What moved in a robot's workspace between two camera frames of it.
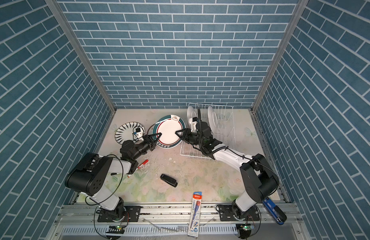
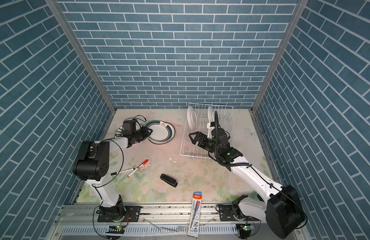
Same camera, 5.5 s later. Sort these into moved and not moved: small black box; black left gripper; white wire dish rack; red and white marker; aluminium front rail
Moved: black left gripper
Not moved: small black box; white wire dish rack; red and white marker; aluminium front rail
